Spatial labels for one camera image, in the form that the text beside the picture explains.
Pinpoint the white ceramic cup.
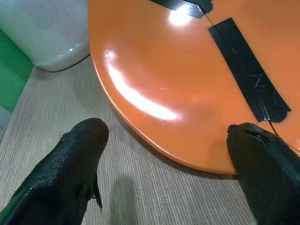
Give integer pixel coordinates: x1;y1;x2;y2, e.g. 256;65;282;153
0;0;90;72

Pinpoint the orange plate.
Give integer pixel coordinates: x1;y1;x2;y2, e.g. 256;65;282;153
88;0;300;175

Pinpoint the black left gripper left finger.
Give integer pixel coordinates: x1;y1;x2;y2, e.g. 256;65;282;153
0;117;110;225

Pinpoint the short black tape strip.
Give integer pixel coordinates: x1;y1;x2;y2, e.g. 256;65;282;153
150;0;213;19

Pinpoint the green board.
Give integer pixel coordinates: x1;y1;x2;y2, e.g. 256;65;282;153
0;28;35;113

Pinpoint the long black tape strip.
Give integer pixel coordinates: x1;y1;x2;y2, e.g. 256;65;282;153
208;17;292;123

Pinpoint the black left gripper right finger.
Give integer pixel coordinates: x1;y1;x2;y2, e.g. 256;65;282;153
226;122;300;225

